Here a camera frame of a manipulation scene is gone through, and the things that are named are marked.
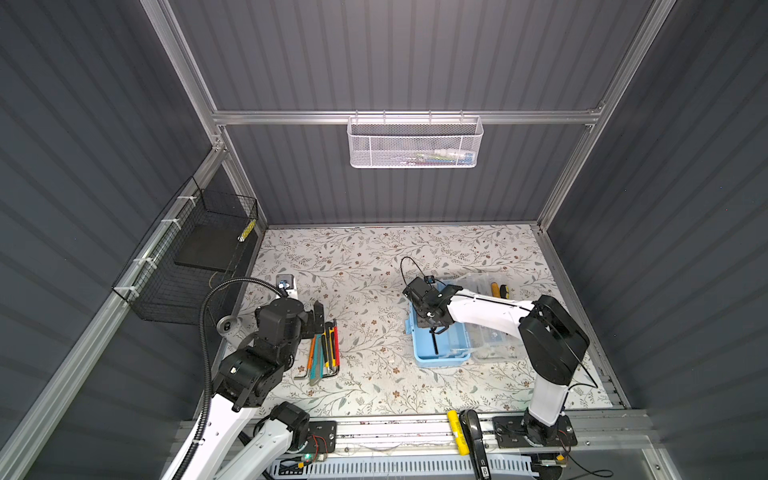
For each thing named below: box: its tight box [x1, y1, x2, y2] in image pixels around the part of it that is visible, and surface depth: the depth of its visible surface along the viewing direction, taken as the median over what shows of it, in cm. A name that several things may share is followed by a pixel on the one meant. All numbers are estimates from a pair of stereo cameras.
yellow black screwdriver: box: [491, 282, 510, 299], surface depth 89 cm
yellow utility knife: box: [321, 321, 336, 370], surface depth 89 cm
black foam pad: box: [174, 224, 245, 272], surface depth 78 cm
